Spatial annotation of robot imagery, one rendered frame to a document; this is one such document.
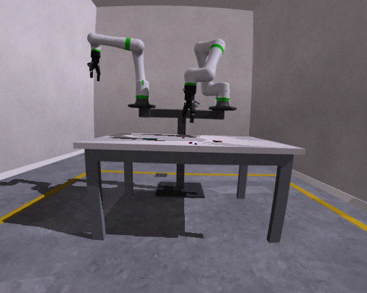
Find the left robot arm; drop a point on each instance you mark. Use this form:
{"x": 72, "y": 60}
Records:
{"x": 206, "y": 72}

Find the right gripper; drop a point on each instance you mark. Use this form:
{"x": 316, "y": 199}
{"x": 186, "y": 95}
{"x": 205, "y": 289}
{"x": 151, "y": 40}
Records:
{"x": 94, "y": 64}

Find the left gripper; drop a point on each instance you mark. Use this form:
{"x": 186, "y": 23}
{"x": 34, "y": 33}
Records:
{"x": 189, "y": 97}

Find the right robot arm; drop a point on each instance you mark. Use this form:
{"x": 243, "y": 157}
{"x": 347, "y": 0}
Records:
{"x": 137, "y": 46}

